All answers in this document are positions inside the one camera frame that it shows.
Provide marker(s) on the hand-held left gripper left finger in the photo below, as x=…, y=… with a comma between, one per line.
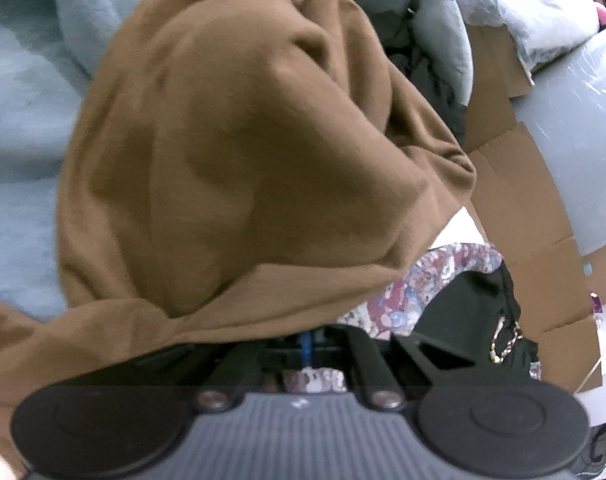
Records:
x=248, y=365

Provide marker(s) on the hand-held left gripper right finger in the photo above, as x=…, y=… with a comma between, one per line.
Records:
x=370, y=365

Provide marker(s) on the black floral trim garment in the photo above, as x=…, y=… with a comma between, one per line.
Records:
x=463, y=305

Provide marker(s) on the brown garment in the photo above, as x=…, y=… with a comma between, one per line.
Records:
x=233, y=160

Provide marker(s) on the brown cardboard sheet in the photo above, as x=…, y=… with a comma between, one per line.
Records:
x=538, y=200

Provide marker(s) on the grey pillow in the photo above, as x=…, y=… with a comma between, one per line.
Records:
x=18, y=160

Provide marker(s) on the white plastic bag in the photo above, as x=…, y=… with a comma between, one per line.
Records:
x=523, y=5

